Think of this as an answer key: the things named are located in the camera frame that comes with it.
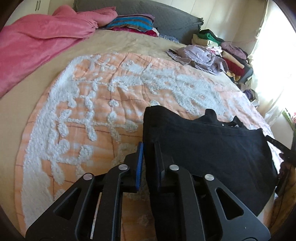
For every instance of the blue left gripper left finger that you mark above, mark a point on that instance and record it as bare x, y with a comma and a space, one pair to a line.
139, 162

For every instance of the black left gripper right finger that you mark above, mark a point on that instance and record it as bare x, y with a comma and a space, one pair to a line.
163, 162

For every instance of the black sweater with orange cuffs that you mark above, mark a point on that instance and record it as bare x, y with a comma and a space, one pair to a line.
222, 177

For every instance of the person's right forearm knit sleeve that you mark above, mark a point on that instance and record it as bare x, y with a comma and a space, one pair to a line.
283, 204

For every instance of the bag of clothes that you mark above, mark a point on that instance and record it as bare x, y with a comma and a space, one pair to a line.
252, 97

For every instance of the pile of folded clothes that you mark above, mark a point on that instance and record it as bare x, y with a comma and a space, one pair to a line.
239, 68

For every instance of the person's right hand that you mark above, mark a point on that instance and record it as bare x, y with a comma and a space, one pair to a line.
288, 169

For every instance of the beige bed sheet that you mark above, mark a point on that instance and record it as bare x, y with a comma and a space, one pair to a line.
83, 111

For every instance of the orange and white tufted bedspread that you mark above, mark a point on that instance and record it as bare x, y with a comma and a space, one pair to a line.
108, 206

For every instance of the white curtain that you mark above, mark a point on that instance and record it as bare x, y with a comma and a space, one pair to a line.
273, 62

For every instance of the lilac crumpled garment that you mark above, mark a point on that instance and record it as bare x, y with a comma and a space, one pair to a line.
199, 58

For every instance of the striped blue folded blanket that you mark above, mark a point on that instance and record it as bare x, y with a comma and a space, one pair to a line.
137, 23

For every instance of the grey upholstered headboard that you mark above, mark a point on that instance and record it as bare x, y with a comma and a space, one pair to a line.
168, 20

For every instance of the pink blanket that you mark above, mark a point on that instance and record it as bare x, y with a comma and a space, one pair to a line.
35, 39

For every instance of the white wardrobe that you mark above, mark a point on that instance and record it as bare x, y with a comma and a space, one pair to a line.
45, 7

